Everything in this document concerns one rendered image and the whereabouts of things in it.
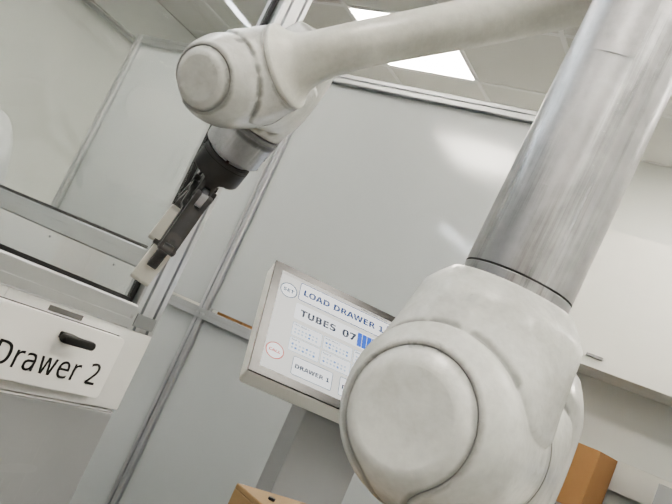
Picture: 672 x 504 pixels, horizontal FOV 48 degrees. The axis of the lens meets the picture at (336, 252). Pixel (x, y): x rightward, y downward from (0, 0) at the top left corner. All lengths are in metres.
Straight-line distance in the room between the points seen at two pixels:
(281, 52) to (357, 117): 1.96
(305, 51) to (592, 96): 0.34
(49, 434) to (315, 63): 0.79
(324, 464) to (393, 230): 1.09
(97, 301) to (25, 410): 0.20
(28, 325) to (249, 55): 0.56
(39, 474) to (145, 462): 1.48
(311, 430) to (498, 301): 1.10
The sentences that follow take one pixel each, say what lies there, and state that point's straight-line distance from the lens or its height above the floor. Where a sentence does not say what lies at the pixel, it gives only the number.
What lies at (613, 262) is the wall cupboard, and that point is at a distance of 4.07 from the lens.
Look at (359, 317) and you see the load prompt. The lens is 1.73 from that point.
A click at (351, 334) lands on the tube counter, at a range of 1.69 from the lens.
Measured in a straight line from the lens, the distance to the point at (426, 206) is 2.56.
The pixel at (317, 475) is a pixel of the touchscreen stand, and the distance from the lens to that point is 1.70.
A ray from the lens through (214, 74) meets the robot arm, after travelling 0.85.
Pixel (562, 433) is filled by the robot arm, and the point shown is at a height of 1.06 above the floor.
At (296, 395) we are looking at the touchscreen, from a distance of 1.55.
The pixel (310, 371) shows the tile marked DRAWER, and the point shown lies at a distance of 1.58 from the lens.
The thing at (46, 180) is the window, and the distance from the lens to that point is 1.19.
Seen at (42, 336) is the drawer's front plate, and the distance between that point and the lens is 1.24.
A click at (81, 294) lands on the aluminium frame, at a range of 1.29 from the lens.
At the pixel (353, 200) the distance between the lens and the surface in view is 2.68.
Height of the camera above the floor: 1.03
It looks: 8 degrees up
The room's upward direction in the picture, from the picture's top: 24 degrees clockwise
